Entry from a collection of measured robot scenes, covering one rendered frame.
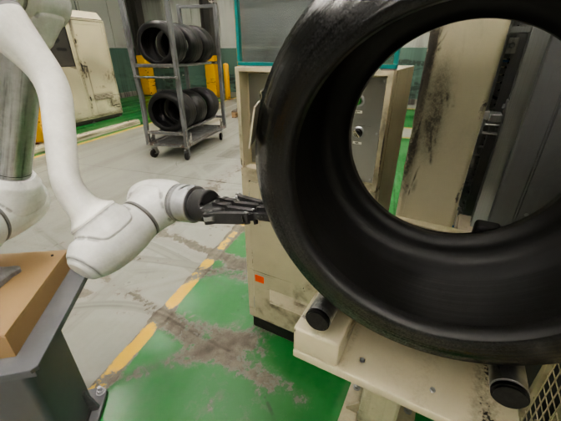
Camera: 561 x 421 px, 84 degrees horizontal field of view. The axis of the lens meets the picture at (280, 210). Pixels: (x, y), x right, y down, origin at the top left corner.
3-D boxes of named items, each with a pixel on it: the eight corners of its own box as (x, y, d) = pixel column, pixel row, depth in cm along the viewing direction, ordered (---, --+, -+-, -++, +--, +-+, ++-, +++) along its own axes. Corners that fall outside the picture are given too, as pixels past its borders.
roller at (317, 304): (356, 225, 82) (371, 220, 80) (365, 240, 83) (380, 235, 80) (300, 312, 55) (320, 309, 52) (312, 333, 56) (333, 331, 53)
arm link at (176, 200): (189, 178, 77) (208, 180, 74) (197, 211, 80) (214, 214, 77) (160, 190, 70) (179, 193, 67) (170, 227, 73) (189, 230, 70)
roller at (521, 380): (478, 256, 70) (501, 250, 68) (487, 271, 71) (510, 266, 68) (483, 385, 43) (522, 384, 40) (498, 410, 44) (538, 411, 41)
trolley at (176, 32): (194, 136, 543) (177, 4, 456) (228, 138, 530) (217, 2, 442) (147, 159, 428) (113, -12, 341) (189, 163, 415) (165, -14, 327)
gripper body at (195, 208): (180, 195, 67) (214, 200, 63) (206, 183, 74) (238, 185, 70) (189, 226, 70) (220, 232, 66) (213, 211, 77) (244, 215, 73)
